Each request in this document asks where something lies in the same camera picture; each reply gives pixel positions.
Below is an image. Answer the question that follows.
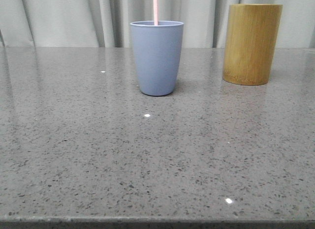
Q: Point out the blue plastic cup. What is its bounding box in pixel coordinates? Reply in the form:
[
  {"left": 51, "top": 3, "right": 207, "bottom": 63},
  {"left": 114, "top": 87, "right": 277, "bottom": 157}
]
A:
[{"left": 130, "top": 21, "right": 184, "bottom": 96}]

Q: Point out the bamboo wooden cup holder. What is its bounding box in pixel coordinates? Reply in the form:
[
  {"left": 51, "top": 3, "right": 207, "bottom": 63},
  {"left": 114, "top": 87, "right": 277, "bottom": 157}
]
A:
[{"left": 222, "top": 4, "right": 283, "bottom": 86}]

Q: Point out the grey pleated curtain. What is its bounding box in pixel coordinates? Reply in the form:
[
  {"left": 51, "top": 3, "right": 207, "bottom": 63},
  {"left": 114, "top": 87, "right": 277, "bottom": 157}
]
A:
[{"left": 0, "top": 0, "right": 315, "bottom": 48}]

